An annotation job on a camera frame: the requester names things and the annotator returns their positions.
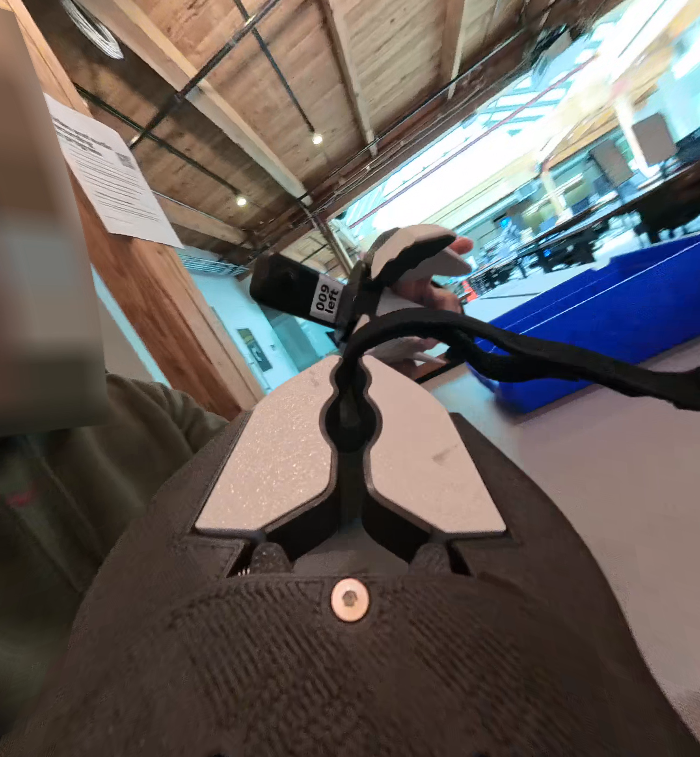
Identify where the person's olive sweatshirt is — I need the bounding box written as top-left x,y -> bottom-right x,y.
0,371 -> 229,757

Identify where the black strap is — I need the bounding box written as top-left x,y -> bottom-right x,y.
325,308 -> 700,447

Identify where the silver ventilation duct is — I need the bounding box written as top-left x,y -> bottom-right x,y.
60,0 -> 125,61

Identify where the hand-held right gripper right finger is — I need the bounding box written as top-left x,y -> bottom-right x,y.
362,354 -> 509,561

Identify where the white paper notice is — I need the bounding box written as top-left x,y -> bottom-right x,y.
44,93 -> 184,249

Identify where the wooden column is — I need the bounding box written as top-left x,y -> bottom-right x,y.
7,0 -> 263,422

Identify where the person's left hand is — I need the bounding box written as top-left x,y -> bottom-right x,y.
387,235 -> 476,351

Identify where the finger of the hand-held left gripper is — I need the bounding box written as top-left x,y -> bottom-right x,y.
363,224 -> 476,283
356,338 -> 452,367

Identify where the large blue bin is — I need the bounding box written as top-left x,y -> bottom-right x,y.
467,227 -> 700,415

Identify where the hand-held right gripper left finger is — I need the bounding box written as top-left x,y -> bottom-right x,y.
194,355 -> 344,557

